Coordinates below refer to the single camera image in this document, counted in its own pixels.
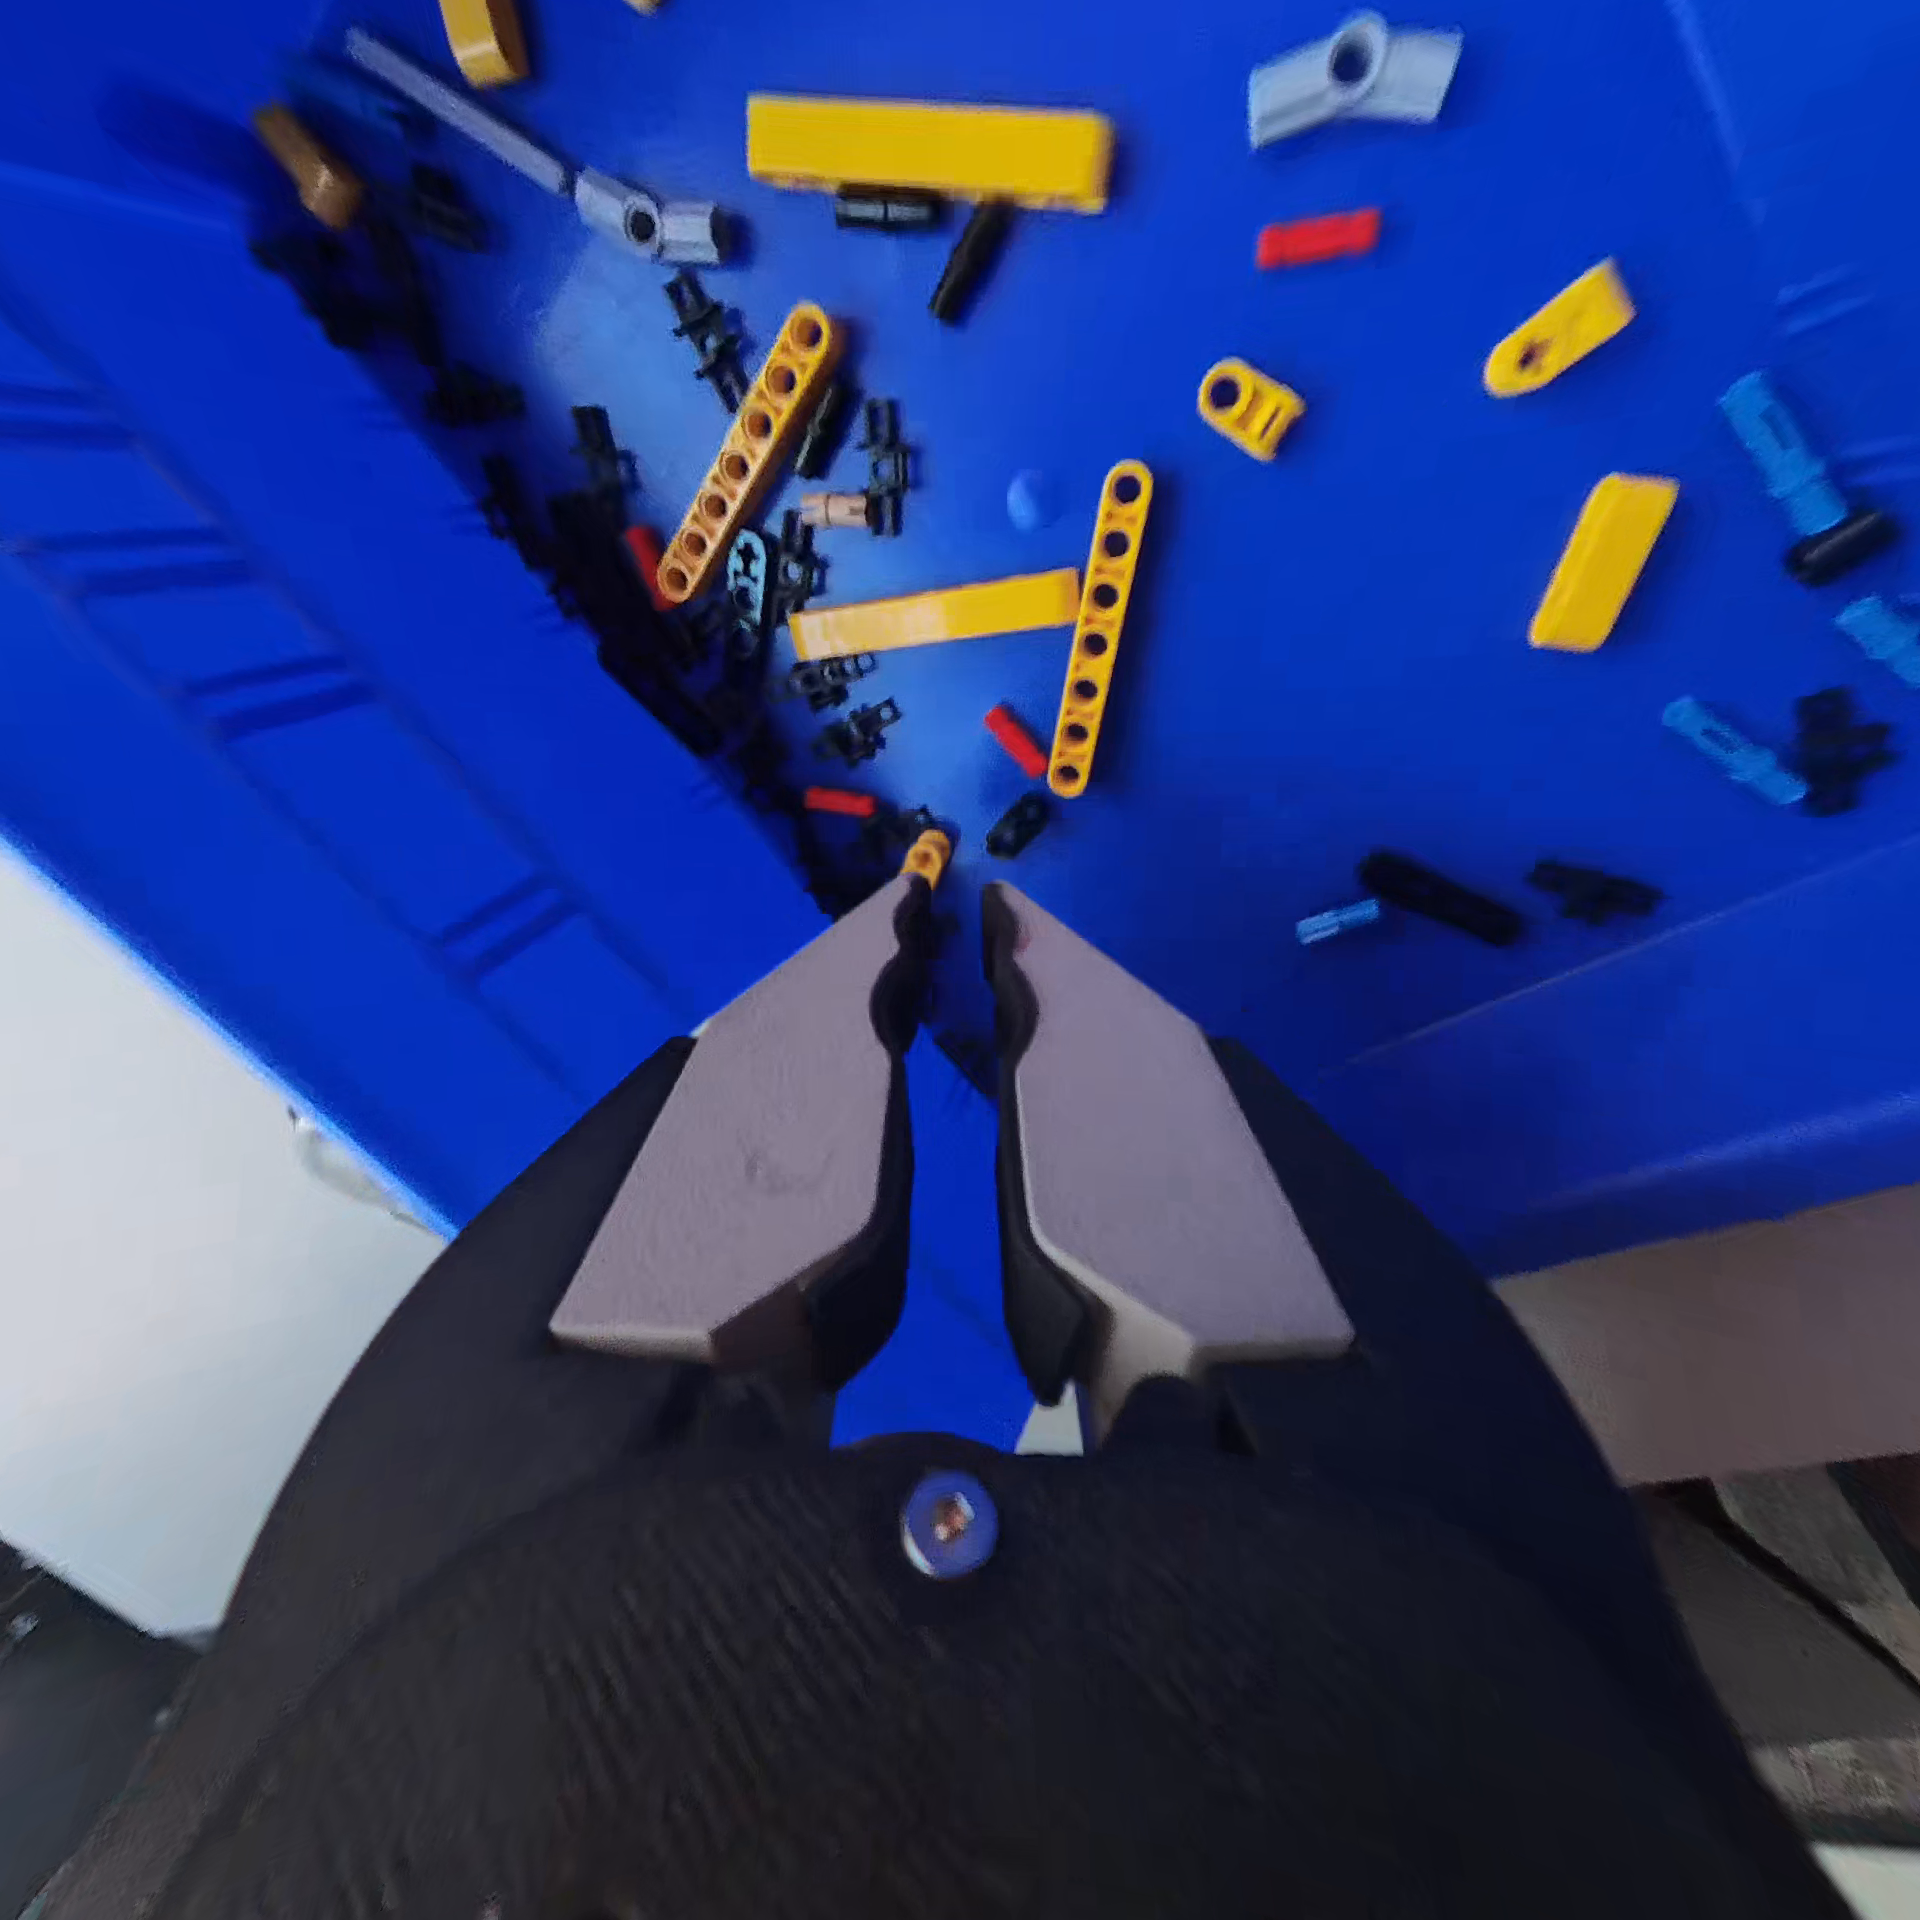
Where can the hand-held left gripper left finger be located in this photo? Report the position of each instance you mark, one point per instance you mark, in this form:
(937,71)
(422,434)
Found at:
(734,1154)

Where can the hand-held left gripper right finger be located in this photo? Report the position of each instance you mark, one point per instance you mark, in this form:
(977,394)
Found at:
(1155,1170)

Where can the blue plastic bin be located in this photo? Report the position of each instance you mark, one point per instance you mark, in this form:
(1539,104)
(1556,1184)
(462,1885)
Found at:
(1349,675)

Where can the black lego link piece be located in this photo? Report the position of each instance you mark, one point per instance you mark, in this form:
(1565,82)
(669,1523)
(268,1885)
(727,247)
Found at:
(1594,889)

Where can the small blue lego pin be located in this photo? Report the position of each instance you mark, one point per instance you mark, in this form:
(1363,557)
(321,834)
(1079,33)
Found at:
(1338,921)

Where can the tiny yellow lego bush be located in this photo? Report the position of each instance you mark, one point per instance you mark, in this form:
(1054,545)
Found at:
(927,855)

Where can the red lego pin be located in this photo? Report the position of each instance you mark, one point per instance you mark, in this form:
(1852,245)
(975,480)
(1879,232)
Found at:
(841,801)
(1017,739)

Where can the small black lego connector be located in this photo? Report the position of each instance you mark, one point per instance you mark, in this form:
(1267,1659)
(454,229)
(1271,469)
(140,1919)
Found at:
(1020,824)

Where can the black thin lego liftarm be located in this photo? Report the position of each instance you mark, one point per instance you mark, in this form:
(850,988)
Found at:
(1442,897)

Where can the narrow yellow lego tile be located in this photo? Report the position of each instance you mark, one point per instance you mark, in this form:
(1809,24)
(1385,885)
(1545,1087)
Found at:
(931,612)

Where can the red lego cylinder piece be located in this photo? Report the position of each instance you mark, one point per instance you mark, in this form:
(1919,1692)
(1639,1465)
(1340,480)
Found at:
(649,563)

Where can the orange seven-hole lego beam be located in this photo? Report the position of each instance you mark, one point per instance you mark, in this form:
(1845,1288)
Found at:
(717,523)

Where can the tan lego pin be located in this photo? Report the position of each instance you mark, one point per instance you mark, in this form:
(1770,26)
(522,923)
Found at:
(834,508)

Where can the yellow curved lego panel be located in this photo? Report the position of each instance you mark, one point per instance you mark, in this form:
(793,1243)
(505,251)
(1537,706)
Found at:
(1603,563)
(483,37)

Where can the small yellow lego connector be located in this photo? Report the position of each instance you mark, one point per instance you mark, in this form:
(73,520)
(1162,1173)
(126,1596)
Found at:
(1249,408)

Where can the black lego cross connector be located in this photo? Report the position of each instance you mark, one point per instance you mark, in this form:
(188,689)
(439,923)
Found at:
(1844,747)

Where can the long black lego pin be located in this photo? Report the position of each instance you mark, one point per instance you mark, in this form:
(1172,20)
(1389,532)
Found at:
(971,264)

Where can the black lego bush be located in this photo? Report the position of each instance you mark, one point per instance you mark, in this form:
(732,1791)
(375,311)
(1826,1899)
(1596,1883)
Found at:
(1838,546)

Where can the grey lego axle connector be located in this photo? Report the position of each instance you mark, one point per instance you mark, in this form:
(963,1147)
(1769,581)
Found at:
(1349,71)
(649,219)

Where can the flat red lego piece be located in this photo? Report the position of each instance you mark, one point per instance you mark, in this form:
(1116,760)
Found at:
(1318,239)

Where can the long blue lego pin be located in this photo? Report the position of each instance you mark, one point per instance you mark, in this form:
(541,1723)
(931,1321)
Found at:
(1780,450)

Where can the short black lego pin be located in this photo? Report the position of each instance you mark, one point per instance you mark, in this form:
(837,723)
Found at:
(887,205)

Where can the wide yellow lego plate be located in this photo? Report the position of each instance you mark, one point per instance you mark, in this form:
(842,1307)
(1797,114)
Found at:
(931,149)

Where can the brown lego piece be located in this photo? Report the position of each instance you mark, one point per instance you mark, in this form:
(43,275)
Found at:
(308,164)

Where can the grey lego axle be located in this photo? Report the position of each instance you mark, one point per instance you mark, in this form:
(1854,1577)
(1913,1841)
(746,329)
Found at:
(459,113)

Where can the yellow thin seven-hole liftarm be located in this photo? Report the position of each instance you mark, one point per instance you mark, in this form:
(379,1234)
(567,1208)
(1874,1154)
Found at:
(1073,735)

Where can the light blue thin liftarm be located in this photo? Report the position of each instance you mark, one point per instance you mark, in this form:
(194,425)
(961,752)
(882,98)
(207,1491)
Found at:
(748,578)

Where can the pile of black track pieces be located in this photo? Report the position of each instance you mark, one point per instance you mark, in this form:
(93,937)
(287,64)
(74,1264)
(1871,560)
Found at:
(601,585)

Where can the short yellow thin liftarm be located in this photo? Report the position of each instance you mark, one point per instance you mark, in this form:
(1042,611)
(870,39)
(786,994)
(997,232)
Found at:
(1570,322)

